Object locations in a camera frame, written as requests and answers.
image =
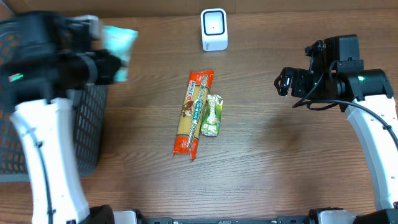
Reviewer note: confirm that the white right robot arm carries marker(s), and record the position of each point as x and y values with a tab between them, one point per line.
366	98

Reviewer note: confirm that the orange spaghetti packet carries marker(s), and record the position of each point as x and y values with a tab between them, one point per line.
192	112

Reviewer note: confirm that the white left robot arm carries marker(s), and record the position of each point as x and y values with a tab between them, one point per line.
37	88

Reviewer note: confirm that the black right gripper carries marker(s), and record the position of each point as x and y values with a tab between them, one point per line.
290	82

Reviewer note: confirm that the grey plastic shopping basket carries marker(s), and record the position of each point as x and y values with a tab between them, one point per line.
87	118

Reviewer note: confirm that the green snack packet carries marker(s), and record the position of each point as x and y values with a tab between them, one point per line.
212	119

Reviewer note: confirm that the white barcode scanner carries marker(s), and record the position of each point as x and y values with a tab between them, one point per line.
214	29

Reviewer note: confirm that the black front rail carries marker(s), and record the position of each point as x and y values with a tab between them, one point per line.
217	220

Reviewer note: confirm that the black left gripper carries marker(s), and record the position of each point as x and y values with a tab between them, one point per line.
109	66

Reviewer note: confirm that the teal wet wipes pack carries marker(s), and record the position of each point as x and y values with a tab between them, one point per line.
119	42

